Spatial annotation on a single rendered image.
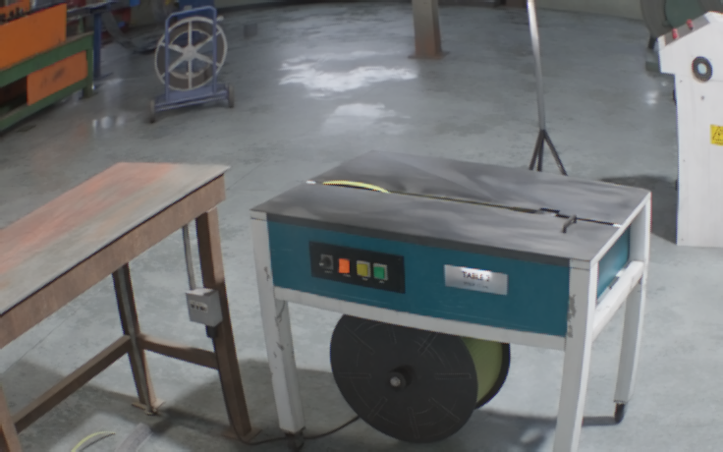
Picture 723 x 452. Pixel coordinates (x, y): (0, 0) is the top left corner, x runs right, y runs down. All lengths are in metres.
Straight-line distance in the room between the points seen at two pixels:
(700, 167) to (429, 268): 2.19
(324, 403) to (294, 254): 0.75
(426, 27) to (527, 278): 6.87
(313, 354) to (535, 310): 1.38
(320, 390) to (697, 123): 2.05
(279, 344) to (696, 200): 2.27
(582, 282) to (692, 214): 2.22
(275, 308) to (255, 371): 0.78
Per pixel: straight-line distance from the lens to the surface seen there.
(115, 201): 2.54
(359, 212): 2.44
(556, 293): 2.17
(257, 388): 3.22
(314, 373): 3.30
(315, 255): 2.44
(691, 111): 4.17
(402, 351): 2.63
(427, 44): 8.98
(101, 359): 2.89
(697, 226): 4.32
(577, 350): 2.20
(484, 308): 2.26
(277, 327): 2.61
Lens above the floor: 1.50
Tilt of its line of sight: 19 degrees down
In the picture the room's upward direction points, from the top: 3 degrees counter-clockwise
